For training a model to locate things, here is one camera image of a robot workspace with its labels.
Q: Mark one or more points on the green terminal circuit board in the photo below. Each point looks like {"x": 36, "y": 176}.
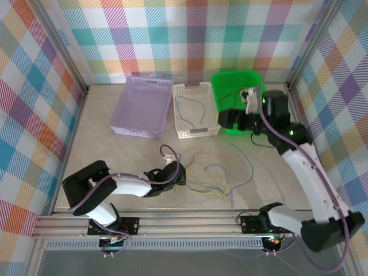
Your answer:
{"x": 115, "y": 245}

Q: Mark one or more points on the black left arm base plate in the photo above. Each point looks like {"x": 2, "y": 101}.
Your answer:
{"x": 130, "y": 225}

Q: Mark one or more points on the orange connector circuit board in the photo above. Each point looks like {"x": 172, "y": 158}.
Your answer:
{"x": 274, "y": 241}

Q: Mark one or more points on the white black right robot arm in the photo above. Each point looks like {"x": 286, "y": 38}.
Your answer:
{"x": 304, "y": 172}

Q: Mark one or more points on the purple plastic basket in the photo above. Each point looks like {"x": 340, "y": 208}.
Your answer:
{"x": 141, "y": 106}

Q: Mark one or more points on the green plastic basket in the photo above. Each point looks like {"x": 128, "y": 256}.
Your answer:
{"x": 227, "y": 83}

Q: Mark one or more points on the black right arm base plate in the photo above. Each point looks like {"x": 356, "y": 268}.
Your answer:
{"x": 250, "y": 224}

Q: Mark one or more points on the aluminium frame side rail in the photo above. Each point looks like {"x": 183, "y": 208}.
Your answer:
{"x": 80, "y": 115}
{"x": 289, "y": 87}

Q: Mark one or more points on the aluminium frame post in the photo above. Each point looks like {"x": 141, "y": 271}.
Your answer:
{"x": 65, "y": 46}
{"x": 312, "y": 43}

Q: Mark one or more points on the checked cloth backdrop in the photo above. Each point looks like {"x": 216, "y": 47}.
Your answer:
{"x": 23, "y": 115}
{"x": 184, "y": 34}
{"x": 345, "y": 100}

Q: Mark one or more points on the white plastic basket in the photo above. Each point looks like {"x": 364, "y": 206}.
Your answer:
{"x": 192, "y": 112}

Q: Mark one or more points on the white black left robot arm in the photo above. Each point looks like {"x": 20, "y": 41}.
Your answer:
{"x": 129, "y": 185}

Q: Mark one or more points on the aluminium mounting rail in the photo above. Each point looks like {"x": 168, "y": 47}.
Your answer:
{"x": 187, "y": 222}

